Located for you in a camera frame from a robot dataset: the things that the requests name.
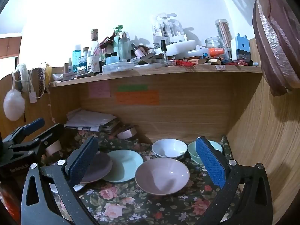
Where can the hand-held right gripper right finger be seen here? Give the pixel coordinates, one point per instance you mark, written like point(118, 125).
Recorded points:
point(211, 161)

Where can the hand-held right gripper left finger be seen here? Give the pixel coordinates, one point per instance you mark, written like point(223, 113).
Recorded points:
point(83, 161)

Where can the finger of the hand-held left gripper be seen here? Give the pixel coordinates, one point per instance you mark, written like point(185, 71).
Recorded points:
point(34, 125)
point(52, 133)

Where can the mauve plate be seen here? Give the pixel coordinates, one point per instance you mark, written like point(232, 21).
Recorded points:
point(98, 166)

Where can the pale green bowl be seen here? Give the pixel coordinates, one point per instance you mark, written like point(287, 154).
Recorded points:
point(193, 153)

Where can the pale green plate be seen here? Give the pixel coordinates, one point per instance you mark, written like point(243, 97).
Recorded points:
point(124, 166)

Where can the white bowl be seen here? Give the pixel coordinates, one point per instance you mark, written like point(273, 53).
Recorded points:
point(167, 147)

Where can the mauve bowl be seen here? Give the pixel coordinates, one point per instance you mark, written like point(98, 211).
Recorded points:
point(161, 175)

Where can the white plate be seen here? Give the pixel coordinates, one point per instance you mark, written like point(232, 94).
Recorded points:
point(80, 187)

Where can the white fluffy pompom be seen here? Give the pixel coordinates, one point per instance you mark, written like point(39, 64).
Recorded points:
point(14, 106)

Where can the stack of white papers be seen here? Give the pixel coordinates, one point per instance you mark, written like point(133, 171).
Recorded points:
point(91, 119)

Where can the dark booklet stack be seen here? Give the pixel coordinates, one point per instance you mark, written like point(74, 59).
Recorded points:
point(111, 125)

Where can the patterned brown headband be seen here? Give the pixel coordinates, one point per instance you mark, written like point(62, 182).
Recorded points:
point(39, 79)

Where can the pink tape roll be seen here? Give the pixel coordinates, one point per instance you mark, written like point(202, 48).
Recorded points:
point(125, 134)

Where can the white fluffy headband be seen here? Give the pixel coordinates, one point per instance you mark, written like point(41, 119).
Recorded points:
point(22, 73)

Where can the small white dish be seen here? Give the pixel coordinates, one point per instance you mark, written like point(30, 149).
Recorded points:
point(57, 76)

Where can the pink sticky note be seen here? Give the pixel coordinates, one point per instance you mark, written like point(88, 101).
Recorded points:
point(99, 90)

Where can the dark floral cloth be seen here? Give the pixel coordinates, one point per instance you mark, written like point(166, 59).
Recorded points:
point(140, 206)

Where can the blue liquid bottle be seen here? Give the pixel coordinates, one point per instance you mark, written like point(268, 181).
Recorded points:
point(76, 58)

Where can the clear bottle with illustrated label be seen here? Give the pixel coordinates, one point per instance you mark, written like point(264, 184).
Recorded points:
point(93, 61)

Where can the coloured sticky notes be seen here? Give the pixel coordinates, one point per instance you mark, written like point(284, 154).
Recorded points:
point(137, 97)

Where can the white plastic box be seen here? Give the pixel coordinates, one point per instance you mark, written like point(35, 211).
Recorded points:
point(118, 67)

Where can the bundle of red sticks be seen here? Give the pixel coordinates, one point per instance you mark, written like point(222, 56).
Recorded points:
point(186, 64)

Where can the orange and white tube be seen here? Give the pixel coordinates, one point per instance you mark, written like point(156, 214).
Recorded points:
point(215, 51)

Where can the green pump bottle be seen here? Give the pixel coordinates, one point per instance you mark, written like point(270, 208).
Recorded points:
point(117, 42)

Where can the clear bottle with silver cap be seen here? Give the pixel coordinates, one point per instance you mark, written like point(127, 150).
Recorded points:
point(124, 46)

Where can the blue pencil sharpener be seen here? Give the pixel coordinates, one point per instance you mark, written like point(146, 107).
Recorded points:
point(241, 48)

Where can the glass jar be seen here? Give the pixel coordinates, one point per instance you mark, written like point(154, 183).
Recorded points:
point(214, 43)

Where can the white cardboard box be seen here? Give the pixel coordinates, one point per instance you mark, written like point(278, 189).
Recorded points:
point(178, 46)

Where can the nail polish bottle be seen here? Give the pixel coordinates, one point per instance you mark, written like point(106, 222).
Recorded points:
point(164, 50)

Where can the doll head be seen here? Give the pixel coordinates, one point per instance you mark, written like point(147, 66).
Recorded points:
point(143, 50)

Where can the clear pencil tube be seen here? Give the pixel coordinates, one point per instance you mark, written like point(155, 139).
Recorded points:
point(222, 30)

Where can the clear brush blister packs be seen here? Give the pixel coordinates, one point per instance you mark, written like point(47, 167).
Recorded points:
point(168, 28)

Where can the brown wall cabinet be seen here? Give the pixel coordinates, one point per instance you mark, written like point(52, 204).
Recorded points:
point(10, 45)

